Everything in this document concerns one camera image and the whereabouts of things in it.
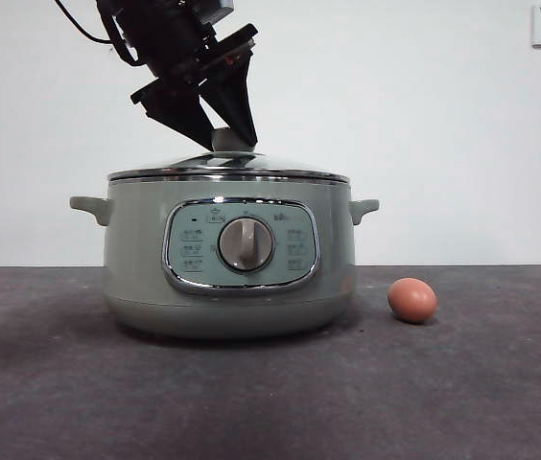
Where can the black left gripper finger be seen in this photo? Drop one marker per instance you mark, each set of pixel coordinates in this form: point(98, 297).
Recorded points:
point(239, 100)
point(179, 112)

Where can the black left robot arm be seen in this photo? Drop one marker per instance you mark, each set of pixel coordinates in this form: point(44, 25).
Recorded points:
point(155, 29)

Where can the glass lid with green knob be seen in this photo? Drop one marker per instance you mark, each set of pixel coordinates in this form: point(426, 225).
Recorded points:
point(275, 165)

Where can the brown egg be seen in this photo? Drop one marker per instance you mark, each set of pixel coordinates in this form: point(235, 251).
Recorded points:
point(412, 300)

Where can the pale green electric pot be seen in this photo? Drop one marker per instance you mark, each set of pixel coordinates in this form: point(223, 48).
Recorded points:
point(136, 268)

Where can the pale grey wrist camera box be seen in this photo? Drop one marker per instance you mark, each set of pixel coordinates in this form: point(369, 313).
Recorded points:
point(218, 6)

